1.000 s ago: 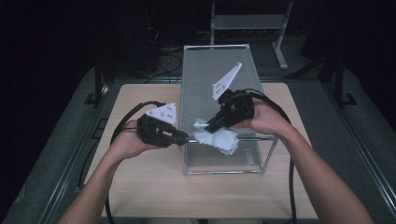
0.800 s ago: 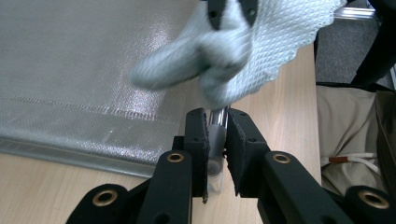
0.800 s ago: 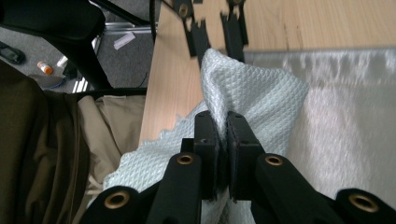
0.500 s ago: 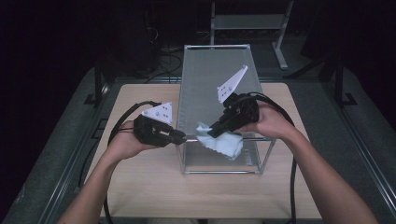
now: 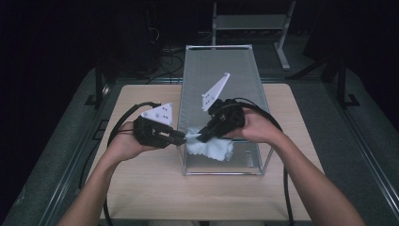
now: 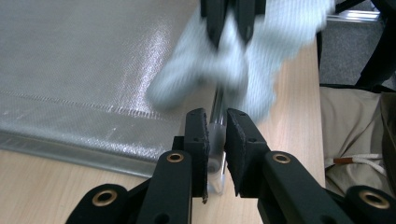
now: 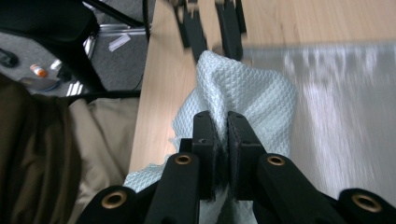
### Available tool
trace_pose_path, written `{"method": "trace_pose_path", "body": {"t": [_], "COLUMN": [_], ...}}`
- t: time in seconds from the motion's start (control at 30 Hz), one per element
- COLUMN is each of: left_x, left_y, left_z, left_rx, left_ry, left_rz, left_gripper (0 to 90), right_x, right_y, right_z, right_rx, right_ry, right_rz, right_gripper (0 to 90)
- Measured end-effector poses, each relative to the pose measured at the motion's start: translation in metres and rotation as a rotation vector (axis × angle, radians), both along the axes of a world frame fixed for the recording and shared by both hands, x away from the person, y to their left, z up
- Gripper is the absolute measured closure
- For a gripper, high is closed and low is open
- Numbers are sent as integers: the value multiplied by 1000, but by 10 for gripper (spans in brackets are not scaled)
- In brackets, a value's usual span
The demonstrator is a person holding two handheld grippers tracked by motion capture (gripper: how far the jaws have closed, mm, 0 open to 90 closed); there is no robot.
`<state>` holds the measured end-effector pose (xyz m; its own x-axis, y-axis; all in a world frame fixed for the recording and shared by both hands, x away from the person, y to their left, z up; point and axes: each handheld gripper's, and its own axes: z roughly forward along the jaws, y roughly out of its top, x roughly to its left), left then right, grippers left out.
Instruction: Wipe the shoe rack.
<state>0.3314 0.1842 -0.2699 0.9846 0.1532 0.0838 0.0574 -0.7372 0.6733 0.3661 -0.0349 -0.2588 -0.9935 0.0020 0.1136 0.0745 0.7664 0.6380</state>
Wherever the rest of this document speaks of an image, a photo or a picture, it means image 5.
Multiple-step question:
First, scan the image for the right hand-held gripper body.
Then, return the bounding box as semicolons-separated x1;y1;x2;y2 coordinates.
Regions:
200;72;247;139

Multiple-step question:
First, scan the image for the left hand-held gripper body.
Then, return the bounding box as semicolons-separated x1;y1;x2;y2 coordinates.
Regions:
133;102;177;150

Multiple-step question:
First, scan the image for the light blue cleaning cloth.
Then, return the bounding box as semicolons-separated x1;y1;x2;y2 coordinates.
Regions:
184;126;234;163

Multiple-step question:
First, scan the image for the two-tier grey mesh rack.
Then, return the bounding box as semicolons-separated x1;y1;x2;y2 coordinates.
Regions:
176;44;275;177

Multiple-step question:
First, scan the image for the person's right hand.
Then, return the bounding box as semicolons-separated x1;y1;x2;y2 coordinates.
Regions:
223;107;285;149

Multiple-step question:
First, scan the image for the person's left hand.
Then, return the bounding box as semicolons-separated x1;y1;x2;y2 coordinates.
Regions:
107;121;158;165

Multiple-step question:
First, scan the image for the black upright stand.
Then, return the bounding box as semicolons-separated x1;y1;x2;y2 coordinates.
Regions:
336;57;361;110
84;59;111;110

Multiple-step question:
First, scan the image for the white metal stand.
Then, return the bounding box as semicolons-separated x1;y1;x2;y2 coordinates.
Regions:
210;0;296;72

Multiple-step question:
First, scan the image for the left hand-held gripper black cable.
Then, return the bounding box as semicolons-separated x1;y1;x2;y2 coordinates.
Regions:
103;101;163;226

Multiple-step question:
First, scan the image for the hand-held gripper black cable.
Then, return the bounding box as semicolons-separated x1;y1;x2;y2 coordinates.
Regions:
103;101;163;226
231;97;295;226

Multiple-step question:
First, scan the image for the tangle of black floor cables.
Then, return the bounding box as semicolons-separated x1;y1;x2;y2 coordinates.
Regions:
146;8;211;85

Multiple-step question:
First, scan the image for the metal frame rail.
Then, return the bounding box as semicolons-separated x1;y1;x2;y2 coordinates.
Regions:
324;82;399;218
37;83;112;226

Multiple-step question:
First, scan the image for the right hand-held gripper black cable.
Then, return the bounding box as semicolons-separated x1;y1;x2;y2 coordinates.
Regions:
231;97;295;226

